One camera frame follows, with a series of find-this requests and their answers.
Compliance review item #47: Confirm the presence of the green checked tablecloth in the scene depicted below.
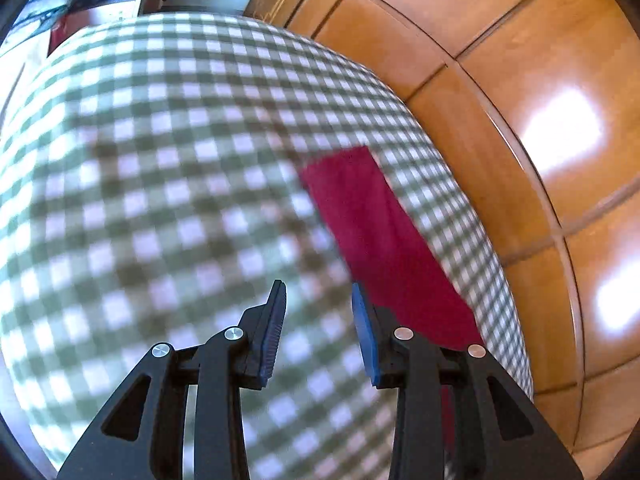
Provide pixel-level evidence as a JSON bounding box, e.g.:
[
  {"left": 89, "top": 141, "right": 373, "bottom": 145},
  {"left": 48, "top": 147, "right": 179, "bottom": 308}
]
[{"left": 0, "top": 11, "right": 535, "bottom": 480}]

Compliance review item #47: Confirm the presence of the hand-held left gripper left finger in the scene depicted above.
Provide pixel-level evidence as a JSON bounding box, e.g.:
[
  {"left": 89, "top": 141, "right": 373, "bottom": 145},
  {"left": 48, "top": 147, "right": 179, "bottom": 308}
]
[{"left": 57, "top": 280, "right": 287, "bottom": 480}]

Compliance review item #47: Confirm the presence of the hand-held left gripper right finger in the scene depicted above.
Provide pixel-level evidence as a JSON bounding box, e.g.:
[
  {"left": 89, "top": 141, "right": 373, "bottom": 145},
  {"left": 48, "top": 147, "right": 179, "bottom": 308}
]
[{"left": 351, "top": 282, "right": 585, "bottom": 480}]

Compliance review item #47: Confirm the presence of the red small garment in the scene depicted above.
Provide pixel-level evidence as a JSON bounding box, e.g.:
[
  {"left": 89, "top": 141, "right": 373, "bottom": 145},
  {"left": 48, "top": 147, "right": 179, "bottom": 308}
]
[{"left": 299, "top": 146, "right": 487, "bottom": 453}]

